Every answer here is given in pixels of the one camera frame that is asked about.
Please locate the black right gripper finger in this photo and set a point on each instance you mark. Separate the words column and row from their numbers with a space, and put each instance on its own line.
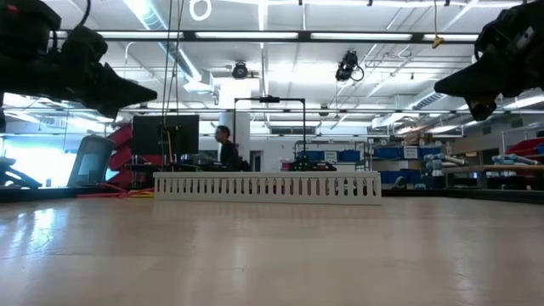
column 472, row 83

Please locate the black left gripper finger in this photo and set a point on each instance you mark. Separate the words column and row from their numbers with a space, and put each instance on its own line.
column 123, row 93

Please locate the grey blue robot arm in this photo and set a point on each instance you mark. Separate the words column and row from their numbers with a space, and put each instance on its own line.
column 510, row 159
column 450, row 160

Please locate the yellow hanging plug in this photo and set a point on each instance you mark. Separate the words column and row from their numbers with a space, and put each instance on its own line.
column 438, row 41

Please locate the red bin rack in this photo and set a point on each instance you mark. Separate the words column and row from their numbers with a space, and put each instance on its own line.
column 121, row 149

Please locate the white grey office chair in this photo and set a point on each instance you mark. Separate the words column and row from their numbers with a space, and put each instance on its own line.
column 91, row 157

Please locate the red storage bins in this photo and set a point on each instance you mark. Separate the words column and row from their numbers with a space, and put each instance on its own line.
column 527, row 146

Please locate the wooden workbench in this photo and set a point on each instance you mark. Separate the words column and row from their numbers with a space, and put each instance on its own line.
column 480, row 169

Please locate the blue bin shelf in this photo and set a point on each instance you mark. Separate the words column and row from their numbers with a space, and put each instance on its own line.
column 387, row 152

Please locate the black stand legs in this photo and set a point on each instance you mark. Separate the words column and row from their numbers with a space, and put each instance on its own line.
column 17, row 176

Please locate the person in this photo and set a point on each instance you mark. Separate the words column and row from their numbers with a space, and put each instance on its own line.
column 228, row 153

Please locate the thin black metal stand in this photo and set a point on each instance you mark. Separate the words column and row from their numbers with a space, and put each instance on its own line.
column 304, row 127

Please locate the black device green lights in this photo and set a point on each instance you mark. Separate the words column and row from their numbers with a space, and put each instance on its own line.
column 314, row 165

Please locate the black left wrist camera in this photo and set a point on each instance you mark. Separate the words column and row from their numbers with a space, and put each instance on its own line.
column 25, row 25

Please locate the round black camera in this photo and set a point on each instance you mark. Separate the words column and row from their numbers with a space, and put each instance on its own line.
column 240, row 70

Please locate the black hanging camera device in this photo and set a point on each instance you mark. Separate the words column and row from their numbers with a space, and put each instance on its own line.
column 348, row 66

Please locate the black rig frame beam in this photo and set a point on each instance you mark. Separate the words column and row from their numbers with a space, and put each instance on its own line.
column 304, row 36

